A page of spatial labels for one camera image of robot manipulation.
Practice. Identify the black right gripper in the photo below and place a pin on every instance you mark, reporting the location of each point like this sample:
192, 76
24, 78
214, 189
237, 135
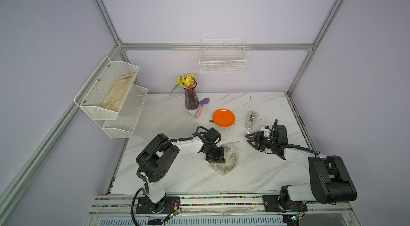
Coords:
255, 145

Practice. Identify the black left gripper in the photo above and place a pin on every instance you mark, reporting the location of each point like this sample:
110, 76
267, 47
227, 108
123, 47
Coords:
219, 156

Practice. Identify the yellow patterned dinner plate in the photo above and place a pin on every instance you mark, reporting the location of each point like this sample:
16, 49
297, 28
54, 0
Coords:
229, 160

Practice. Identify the clear bubble wrap sheet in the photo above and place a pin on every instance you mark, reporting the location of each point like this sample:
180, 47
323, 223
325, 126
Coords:
168, 116
227, 158

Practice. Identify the white tape dispenser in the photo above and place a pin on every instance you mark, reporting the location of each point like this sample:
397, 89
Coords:
251, 120

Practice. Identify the orange dinner plate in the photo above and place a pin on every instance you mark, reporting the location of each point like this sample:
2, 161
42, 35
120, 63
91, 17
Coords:
223, 118

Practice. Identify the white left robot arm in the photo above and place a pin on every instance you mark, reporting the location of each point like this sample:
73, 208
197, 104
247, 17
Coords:
156, 159

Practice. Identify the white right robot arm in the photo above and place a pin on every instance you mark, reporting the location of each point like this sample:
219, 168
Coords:
329, 179

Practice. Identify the yellow artificial flowers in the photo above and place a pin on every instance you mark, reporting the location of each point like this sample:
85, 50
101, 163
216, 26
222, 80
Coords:
186, 82

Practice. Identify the beige cloth in shelf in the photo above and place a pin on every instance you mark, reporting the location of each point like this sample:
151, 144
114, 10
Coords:
117, 93

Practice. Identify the white mesh two-tier shelf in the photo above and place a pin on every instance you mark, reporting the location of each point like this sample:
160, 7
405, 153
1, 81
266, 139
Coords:
120, 124

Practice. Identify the white wire wall basket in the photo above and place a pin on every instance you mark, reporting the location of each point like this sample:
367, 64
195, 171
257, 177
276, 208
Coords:
222, 56

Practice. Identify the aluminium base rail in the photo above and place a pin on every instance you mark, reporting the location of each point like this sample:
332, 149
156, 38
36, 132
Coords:
218, 210

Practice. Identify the aluminium frame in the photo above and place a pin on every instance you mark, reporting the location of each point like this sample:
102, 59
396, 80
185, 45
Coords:
19, 186

